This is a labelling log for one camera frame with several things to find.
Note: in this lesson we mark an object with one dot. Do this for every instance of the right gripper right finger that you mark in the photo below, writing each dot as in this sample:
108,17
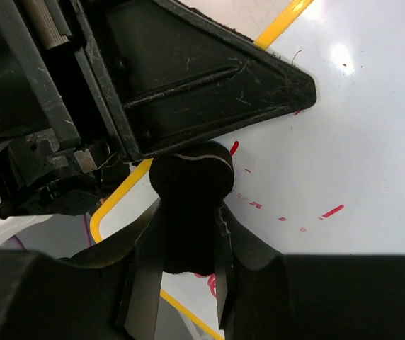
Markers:
264,294

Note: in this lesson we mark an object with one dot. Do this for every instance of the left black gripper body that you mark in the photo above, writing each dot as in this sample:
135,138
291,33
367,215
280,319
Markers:
59,151

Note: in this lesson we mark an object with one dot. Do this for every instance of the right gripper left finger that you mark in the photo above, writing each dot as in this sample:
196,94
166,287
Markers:
109,291

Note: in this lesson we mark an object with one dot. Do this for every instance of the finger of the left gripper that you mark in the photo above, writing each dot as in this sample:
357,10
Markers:
172,77

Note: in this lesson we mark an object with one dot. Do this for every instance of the black bone-shaped eraser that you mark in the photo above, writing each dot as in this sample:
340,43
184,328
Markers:
191,184

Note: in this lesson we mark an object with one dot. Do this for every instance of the yellow framed whiteboard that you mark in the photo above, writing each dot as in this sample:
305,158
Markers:
329,179

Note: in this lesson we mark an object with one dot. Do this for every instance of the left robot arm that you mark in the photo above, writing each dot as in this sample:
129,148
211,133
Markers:
87,87

